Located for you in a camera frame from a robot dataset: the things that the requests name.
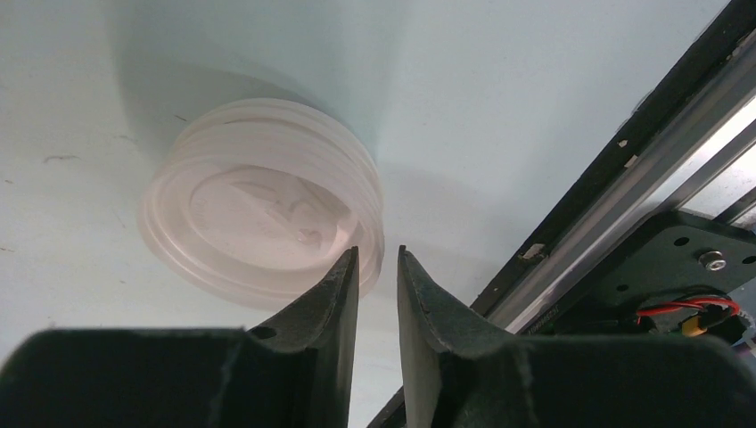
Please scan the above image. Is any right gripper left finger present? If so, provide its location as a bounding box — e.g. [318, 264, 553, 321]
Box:
[1, 248, 359, 427]

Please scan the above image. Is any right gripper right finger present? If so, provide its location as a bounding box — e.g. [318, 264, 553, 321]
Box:
[397, 247, 755, 427]

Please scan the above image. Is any stack of white lids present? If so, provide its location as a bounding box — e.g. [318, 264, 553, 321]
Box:
[136, 98, 385, 310]

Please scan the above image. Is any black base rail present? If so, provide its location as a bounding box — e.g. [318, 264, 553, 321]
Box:
[372, 1, 755, 427]

